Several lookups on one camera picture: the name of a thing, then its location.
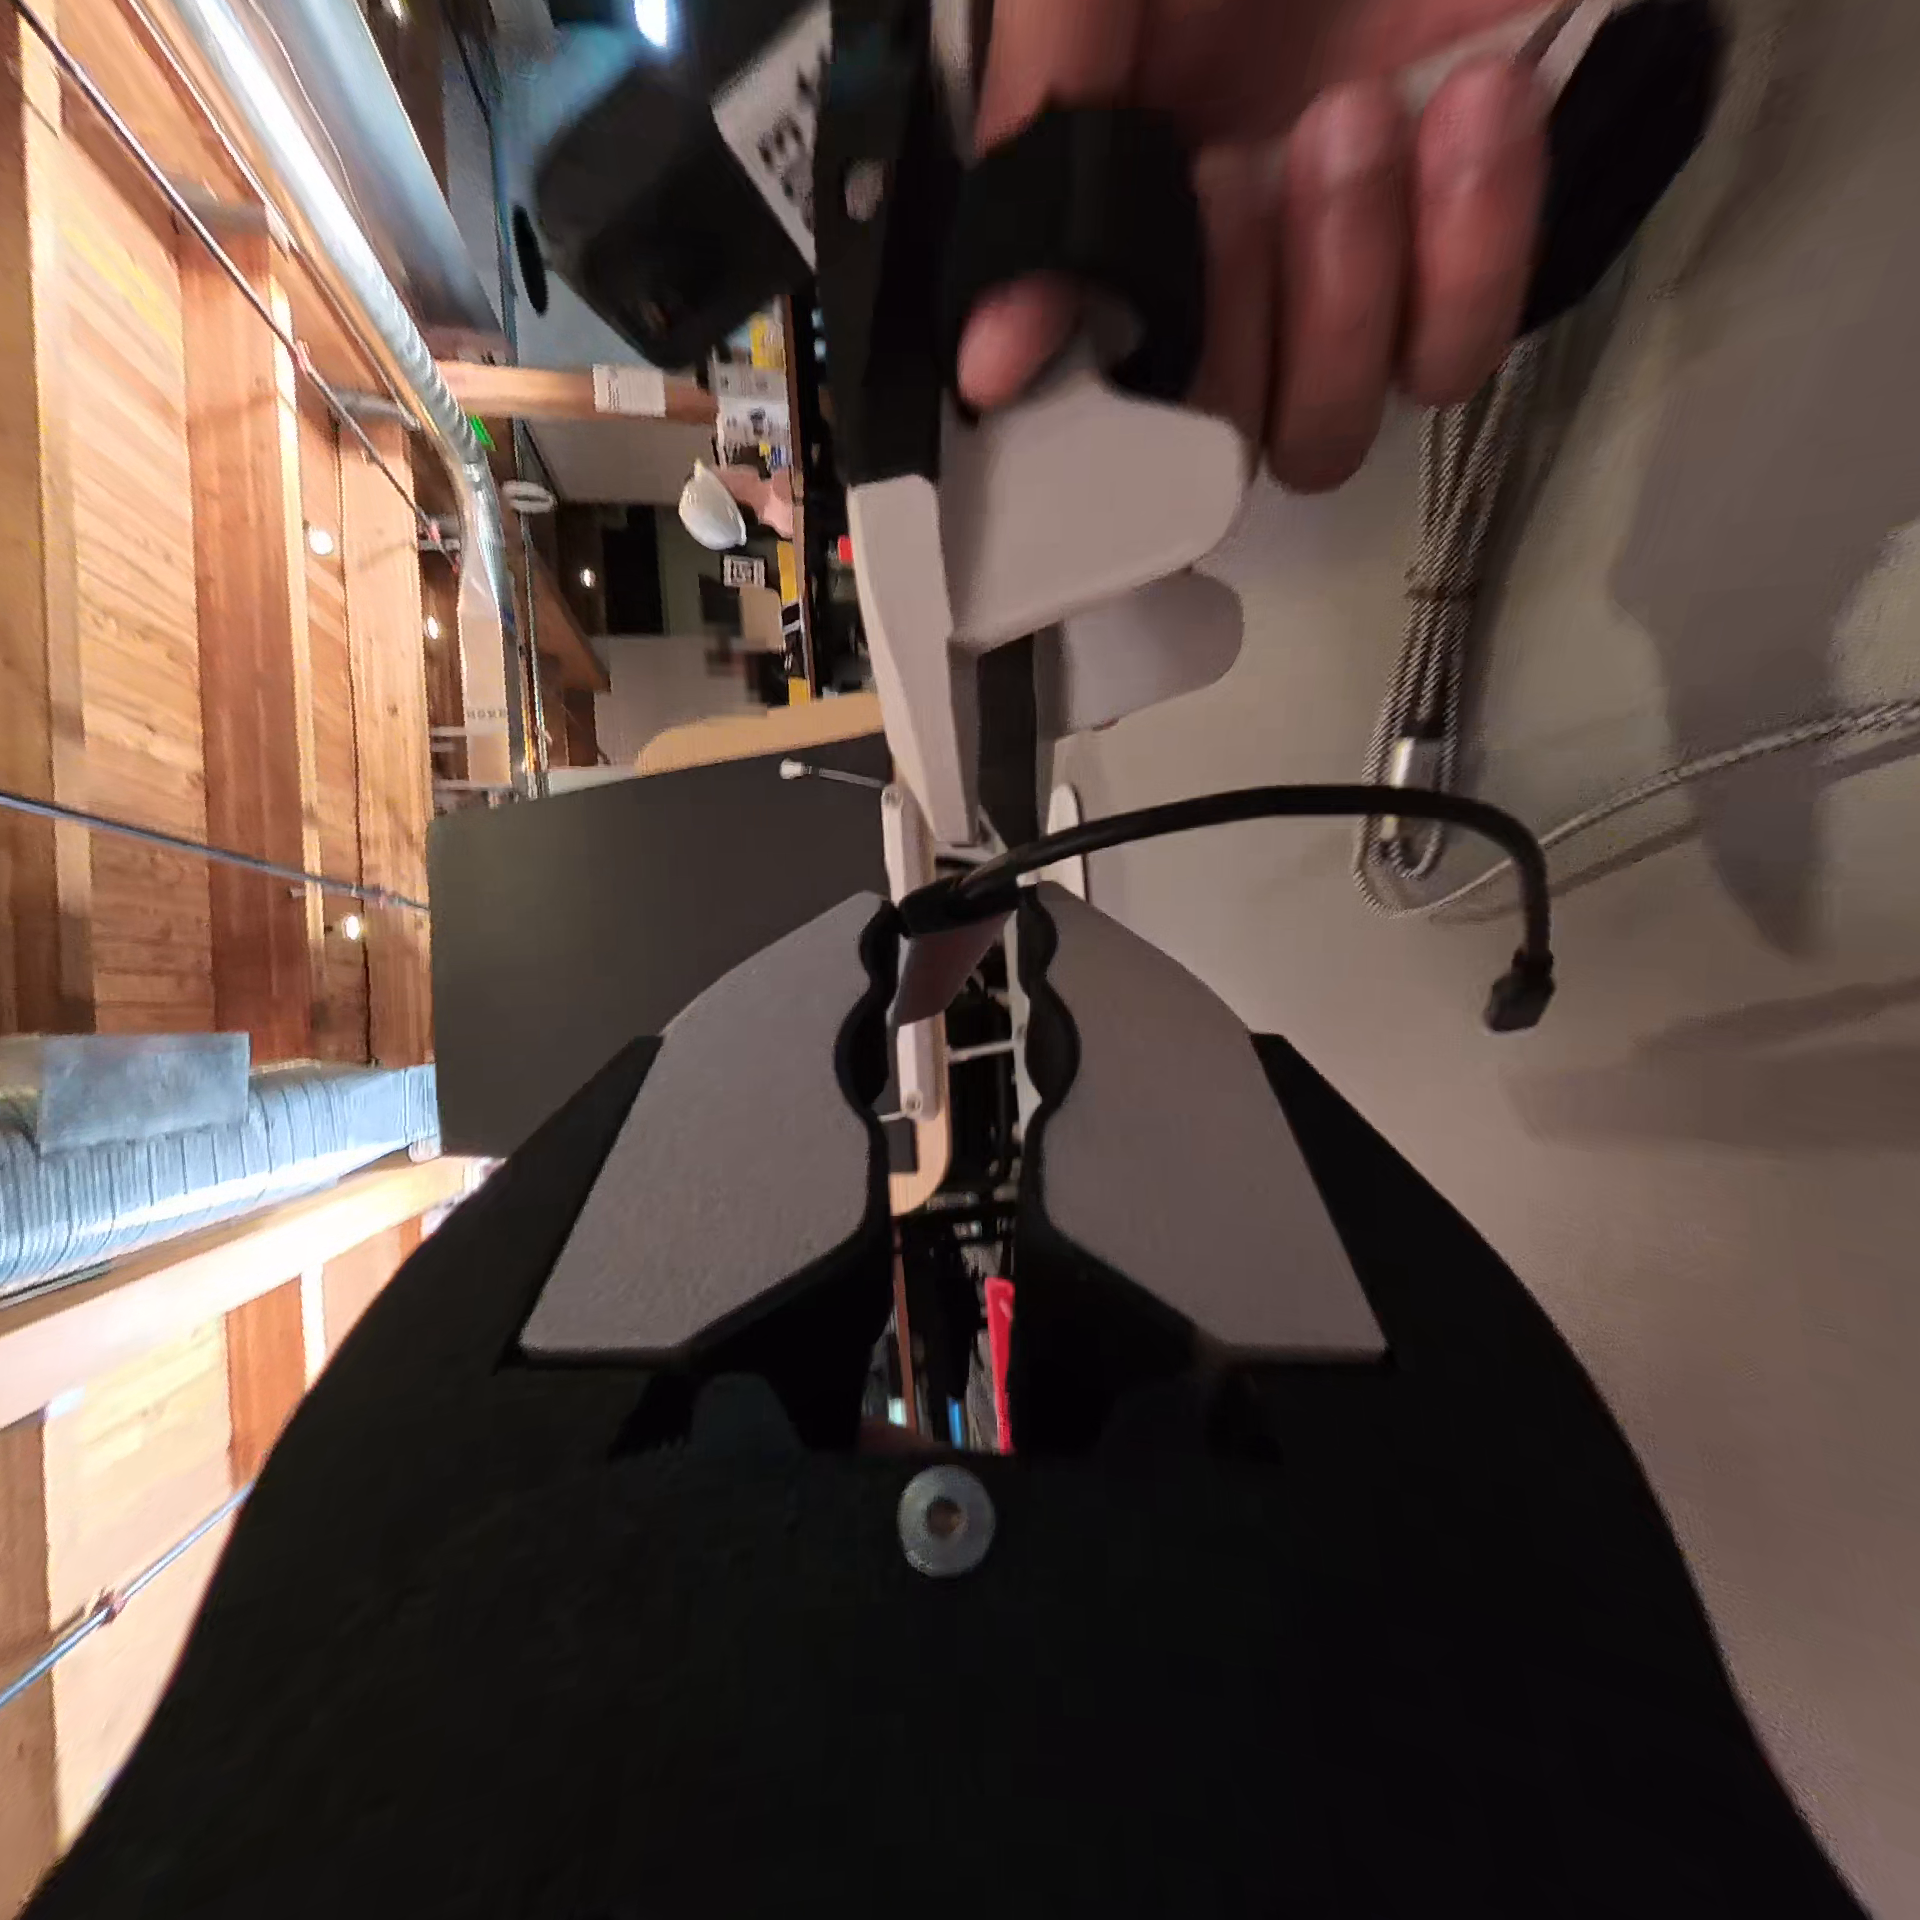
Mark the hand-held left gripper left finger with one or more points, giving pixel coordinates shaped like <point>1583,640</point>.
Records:
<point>721,1185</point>

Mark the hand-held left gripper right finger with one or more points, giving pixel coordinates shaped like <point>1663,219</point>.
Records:
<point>1201,1185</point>

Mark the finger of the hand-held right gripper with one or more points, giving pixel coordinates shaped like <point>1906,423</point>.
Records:
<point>908,599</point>
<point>1081,511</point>

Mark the grey USB hub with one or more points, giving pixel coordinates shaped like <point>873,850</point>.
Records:
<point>1277,798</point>

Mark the grey desk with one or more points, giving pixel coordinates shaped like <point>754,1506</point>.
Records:
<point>1652,1201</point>

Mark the person's right hand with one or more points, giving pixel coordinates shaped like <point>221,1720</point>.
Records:
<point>1349,225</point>

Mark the wood-framed black board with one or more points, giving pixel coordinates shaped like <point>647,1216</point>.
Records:
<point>646,930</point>

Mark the large round silver duct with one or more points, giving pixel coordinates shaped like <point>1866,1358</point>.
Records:
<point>181,1185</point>

